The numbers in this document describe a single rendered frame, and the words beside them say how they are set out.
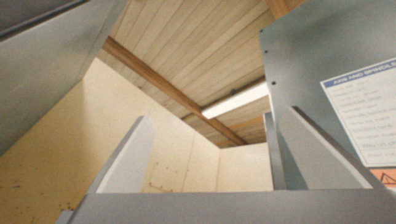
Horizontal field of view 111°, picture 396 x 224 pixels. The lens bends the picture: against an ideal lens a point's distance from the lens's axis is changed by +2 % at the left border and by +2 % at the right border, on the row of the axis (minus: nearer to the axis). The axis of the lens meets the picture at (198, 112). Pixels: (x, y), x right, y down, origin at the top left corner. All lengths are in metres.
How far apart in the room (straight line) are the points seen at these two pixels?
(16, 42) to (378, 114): 0.56
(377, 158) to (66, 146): 1.05
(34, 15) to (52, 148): 0.72
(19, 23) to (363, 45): 0.63
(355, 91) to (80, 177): 1.07
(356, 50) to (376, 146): 0.24
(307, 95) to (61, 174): 1.02
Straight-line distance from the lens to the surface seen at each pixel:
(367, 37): 0.54
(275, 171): 1.09
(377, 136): 0.37
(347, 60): 0.49
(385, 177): 0.34
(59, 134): 0.98
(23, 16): 0.32
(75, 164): 0.97
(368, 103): 0.40
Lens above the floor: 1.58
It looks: 37 degrees up
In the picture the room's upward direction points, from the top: 13 degrees clockwise
